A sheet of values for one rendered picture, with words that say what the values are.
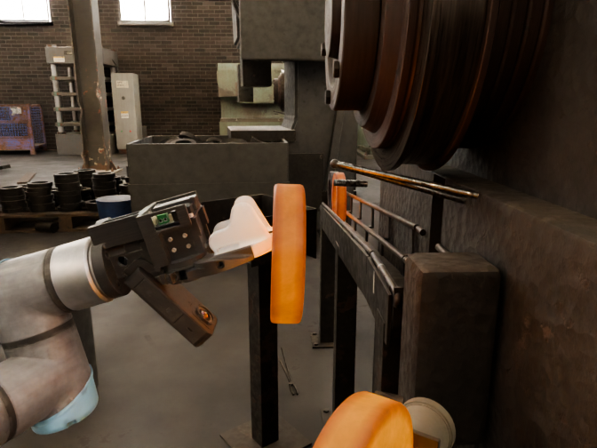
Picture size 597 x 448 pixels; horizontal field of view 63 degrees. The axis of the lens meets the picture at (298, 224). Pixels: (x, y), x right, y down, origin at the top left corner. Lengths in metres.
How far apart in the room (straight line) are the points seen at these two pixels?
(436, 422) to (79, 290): 0.38
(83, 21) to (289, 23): 4.82
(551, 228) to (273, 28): 2.99
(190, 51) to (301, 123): 7.51
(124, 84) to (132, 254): 9.90
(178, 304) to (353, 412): 0.27
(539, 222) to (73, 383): 0.52
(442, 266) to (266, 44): 2.89
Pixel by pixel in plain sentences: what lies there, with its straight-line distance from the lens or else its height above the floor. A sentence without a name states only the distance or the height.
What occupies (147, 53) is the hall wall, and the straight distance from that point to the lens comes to 11.19.
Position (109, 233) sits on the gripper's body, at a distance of 0.55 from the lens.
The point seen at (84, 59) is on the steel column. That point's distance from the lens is 7.81.
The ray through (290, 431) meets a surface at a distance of 1.63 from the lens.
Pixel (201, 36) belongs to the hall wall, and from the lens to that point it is 11.00.
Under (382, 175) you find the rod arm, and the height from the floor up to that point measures 0.89.
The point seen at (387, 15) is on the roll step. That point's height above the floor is 1.09.
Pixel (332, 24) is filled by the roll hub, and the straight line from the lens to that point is 0.76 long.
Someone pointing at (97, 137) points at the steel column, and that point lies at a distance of 7.78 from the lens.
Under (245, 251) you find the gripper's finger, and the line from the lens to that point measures 0.51.
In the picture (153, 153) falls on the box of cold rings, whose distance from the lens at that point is 3.23.
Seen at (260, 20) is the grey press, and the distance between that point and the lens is 3.40.
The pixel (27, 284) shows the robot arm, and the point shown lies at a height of 0.80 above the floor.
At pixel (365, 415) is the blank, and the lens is 0.36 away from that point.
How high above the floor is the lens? 0.99
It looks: 14 degrees down
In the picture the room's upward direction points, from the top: straight up
